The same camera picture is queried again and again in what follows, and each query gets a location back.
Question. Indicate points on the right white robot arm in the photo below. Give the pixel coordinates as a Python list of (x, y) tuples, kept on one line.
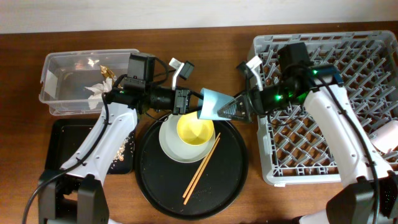
[(369, 192)]

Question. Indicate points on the food scraps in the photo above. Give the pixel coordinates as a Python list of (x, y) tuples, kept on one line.
[(120, 153)]

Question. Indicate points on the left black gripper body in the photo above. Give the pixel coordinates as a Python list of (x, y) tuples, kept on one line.
[(179, 100)]

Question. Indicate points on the yellow bowl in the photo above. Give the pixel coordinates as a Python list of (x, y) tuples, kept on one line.
[(194, 131)]

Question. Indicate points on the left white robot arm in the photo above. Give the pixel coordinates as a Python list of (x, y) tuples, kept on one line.
[(74, 193)]

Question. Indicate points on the grey dishwasher rack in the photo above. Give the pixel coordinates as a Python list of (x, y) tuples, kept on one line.
[(291, 147)]

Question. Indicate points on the round black serving tray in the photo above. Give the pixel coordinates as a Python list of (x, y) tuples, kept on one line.
[(163, 181)]

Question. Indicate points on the wooden chopstick right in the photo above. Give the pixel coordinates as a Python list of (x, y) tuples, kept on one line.
[(202, 172)]

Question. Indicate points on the grey round plate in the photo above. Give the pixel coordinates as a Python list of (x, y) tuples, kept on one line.
[(175, 148)]

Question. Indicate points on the white tissue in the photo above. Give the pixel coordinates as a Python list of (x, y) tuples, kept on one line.
[(97, 90)]

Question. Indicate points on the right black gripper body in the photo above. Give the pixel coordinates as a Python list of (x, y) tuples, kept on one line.
[(271, 97)]

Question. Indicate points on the pink cup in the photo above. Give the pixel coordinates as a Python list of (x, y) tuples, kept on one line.
[(384, 139)]

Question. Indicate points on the clear plastic waste bin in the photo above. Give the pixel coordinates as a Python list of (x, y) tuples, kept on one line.
[(67, 76)]

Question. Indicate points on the blue cup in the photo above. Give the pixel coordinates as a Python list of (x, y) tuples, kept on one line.
[(212, 101)]

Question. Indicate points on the black rectangular tray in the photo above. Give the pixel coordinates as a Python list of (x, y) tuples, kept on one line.
[(68, 134)]

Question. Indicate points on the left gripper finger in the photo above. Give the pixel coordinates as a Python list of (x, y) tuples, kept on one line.
[(193, 93), (191, 110)]

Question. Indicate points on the gold snack wrapper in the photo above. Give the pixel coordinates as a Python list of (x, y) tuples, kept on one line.
[(106, 72)]

